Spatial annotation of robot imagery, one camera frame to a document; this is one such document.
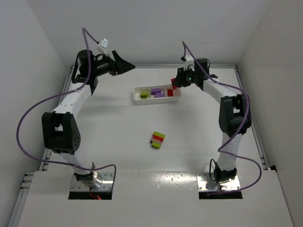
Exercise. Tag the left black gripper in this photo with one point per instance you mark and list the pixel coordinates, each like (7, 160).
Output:
(113, 65)

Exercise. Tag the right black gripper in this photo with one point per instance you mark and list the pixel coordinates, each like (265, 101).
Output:
(179, 78)

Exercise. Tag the red lego brick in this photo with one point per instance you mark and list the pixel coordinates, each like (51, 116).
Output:
(170, 93)

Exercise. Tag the purple lego piece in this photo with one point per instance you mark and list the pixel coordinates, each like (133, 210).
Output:
(157, 93)

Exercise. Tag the green square lego brick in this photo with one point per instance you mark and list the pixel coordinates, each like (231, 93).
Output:
(144, 95)

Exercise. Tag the green red purple lego stack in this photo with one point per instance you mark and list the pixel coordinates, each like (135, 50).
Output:
(157, 140)

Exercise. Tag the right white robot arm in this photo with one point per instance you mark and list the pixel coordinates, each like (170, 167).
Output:
(234, 114)

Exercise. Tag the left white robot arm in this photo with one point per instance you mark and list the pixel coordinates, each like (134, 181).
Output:
(60, 131)

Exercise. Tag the white three-compartment tray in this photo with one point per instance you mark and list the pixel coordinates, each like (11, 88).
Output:
(151, 100)

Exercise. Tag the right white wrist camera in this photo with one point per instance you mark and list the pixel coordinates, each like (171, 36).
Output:
(189, 63)

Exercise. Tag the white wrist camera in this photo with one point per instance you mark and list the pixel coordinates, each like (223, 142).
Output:
(102, 45)
(189, 63)

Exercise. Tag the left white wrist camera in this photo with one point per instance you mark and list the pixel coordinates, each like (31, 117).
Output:
(102, 45)

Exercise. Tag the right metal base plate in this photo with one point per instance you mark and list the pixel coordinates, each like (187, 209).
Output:
(205, 184)

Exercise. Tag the metal base plate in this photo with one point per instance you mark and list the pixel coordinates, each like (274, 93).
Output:
(205, 184)
(97, 182)

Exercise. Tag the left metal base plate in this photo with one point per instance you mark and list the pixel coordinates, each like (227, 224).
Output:
(97, 182)

